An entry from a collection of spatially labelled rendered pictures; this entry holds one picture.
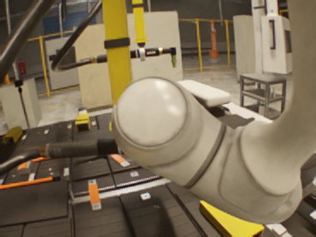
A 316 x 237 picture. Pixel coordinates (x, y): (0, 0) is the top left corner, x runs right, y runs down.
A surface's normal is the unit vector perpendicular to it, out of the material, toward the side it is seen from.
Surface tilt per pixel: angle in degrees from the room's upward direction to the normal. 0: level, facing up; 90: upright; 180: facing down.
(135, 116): 64
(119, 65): 90
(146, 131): 69
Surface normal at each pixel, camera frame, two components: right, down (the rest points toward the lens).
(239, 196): -0.45, 0.48
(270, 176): -0.24, -0.03
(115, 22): 0.07, 0.33
